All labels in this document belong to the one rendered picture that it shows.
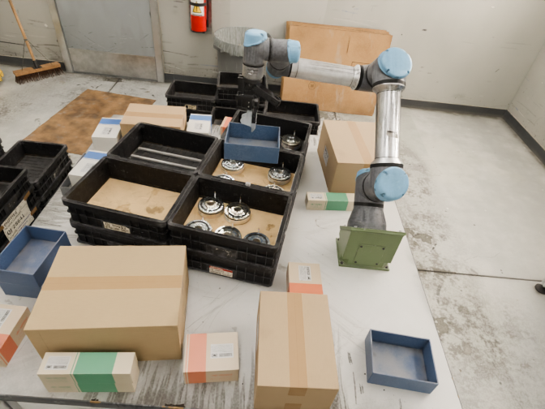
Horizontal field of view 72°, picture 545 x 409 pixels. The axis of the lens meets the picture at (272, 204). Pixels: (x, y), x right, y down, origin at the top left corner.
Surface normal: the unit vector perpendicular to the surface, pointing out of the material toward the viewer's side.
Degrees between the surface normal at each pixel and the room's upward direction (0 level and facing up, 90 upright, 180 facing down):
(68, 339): 90
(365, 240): 90
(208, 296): 0
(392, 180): 55
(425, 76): 90
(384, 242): 90
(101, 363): 0
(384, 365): 0
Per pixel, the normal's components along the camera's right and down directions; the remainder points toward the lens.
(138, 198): 0.10, -0.75
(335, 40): -0.01, 0.55
